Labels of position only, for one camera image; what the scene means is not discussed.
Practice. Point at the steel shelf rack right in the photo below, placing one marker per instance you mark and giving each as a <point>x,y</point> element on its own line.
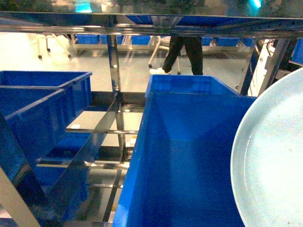
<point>23,196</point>

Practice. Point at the long blue bin middle layer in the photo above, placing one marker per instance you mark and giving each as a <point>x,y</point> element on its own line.
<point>179,173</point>

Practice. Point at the blue bin cart middle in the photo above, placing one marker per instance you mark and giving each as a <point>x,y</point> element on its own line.
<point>75,83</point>

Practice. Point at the person legs black trousers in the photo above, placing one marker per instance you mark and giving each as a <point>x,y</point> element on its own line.
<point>194,51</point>

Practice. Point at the light blue oval tray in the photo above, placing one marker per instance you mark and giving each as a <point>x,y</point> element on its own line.
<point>267,157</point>

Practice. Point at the blue bin cart front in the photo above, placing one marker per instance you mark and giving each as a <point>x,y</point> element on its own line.
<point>36,118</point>

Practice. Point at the blue bin cart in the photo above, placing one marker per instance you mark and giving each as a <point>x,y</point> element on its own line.
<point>36,118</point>
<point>75,83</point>

